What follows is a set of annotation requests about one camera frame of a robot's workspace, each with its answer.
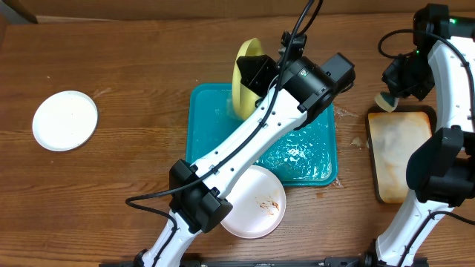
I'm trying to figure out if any yellow plate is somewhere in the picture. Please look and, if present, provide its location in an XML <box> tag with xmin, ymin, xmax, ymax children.
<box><xmin>232</xmin><ymin>38</ymin><xmax>263</xmax><ymax>120</ymax></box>

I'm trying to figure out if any green yellow sponge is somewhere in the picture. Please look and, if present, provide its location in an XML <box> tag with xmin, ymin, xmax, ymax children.
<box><xmin>374</xmin><ymin>92</ymin><xmax>399</xmax><ymax>113</ymax></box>

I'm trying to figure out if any white plate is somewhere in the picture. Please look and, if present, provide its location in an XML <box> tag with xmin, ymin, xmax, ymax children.
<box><xmin>221</xmin><ymin>165</ymin><xmax>286</xmax><ymax>239</ymax></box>
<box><xmin>32</xmin><ymin>90</ymin><xmax>99</xmax><ymax>152</ymax></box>

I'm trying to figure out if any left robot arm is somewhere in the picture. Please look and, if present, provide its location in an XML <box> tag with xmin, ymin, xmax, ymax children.
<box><xmin>125</xmin><ymin>32</ymin><xmax>356</xmax><ymax>266</ymax></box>

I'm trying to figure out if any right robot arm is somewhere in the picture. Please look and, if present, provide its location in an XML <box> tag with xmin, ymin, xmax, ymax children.
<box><xmin>359</xmin><ymin>4</ymin><xmax>474</xmax><ymax>266</ymax></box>

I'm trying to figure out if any white plate bottom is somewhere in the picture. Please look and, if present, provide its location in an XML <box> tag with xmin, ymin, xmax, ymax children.
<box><xmin>221</xmin><ymin>165</ymin><xmax>286</xmax><ymax>239</ymax></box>

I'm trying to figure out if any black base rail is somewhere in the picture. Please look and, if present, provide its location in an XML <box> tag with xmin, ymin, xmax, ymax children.
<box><xmin>99</xmin><ymin>254</ymin><xmax>430</xmax><ymax>267</ymax></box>

